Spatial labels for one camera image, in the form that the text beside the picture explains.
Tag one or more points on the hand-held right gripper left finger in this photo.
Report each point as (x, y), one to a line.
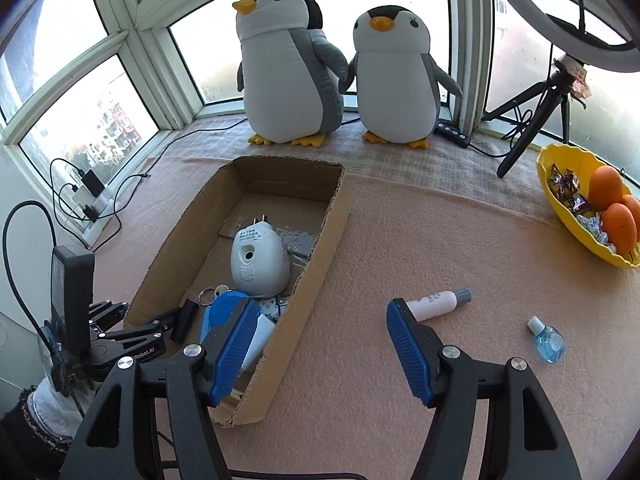
(232, 355)

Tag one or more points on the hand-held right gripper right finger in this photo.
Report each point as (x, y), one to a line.
(412, 355)

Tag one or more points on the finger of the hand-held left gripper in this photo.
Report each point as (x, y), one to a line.
(184, 320)
(107, 310)

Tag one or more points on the blue phone stand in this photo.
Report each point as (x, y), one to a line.
(262, 335)

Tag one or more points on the blue round tape measure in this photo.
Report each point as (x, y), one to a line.
(220, 315)

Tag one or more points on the keyring with key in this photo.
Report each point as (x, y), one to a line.
(216, 294)

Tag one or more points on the white tube grey cap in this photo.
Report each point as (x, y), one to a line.
(435, 305)

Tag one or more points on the grey rounded plug-in device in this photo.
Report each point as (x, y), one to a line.
(260, 270)

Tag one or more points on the cardboard box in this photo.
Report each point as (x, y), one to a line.
(320, 240)

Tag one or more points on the person's left forearm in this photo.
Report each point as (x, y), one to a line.
(45, 410)

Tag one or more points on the white power strip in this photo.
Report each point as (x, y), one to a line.
(97, 225)

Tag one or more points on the black power plug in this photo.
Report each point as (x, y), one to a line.
(90, 212)

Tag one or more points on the black charger brick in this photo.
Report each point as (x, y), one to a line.
(92, 181)

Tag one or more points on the pink cloth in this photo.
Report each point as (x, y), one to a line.
(425, 230)

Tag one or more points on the small clear blue bottle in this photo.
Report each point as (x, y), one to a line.
(549, 342)

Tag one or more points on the white plaid cloth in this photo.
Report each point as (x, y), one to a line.
(400, 165)

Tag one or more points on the yellow bowl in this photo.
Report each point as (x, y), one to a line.
(565, 215)

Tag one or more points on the black inline controller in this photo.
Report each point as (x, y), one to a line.
(452, 135)

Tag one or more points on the pile of wrapped candies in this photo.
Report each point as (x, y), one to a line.
(565, 185)

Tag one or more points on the orange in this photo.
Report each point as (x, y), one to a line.
(606, 187)
(620, 230)
(633, 207)

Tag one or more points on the black tripod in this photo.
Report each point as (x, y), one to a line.
(530, 125)

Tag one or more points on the large penguin plush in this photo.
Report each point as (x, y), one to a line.
(280, 70)

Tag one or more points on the small penguin plush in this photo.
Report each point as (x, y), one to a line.
(395, 85)

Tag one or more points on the crinkled plastic wrapper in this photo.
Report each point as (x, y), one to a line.
(575, 75)

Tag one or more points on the white window frame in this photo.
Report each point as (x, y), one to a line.
(165, 85)

